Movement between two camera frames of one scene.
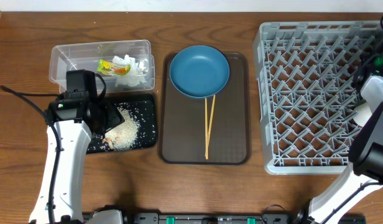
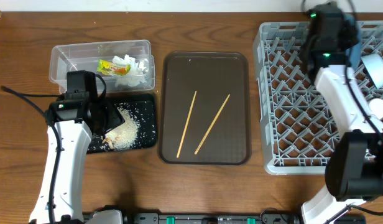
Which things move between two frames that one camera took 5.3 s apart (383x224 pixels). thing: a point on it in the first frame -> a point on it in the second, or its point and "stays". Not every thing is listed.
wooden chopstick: x=206 y=131 -> x=186 y=124
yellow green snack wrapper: x=111 y=68 stays
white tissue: x=134 y=77 stays
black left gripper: x=115 y=117 stays
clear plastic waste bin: x=127 y=65 stays
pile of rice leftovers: x=124 y=135 stays
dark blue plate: x=199 y=71 -> x=354 y=55
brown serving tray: x=181 y=131 stays
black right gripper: x=366 y=62 -> x=352 y=37
